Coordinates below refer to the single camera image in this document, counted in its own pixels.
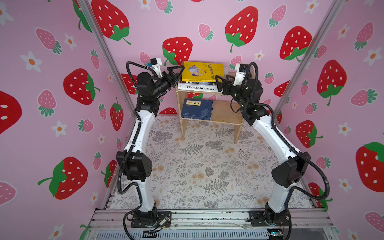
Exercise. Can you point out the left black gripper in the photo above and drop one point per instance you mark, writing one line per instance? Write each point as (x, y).
(168, 82)

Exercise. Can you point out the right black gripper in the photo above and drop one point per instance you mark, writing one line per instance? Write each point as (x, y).
(227, 82)

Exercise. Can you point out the white photo cover book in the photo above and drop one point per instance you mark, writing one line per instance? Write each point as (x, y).
(198, 88)

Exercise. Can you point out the yellow cover book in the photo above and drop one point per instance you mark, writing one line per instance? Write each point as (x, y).
(202, 72)

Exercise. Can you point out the blue book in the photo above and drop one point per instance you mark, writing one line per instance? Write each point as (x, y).
(197, 109)

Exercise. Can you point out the black wolf cover book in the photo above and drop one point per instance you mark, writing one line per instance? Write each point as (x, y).
(200, 83)

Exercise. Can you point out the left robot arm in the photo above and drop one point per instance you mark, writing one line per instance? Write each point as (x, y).
(135, 166)

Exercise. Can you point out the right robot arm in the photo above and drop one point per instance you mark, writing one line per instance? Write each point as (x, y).
(260, 116)

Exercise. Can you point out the wooden two-tier bookshelf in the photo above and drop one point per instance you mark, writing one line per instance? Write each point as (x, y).
(222, 113)

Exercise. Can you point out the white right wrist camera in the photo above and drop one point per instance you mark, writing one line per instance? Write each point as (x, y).
(241, 73)

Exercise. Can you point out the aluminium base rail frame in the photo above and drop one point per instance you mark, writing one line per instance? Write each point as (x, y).
(222, 224)

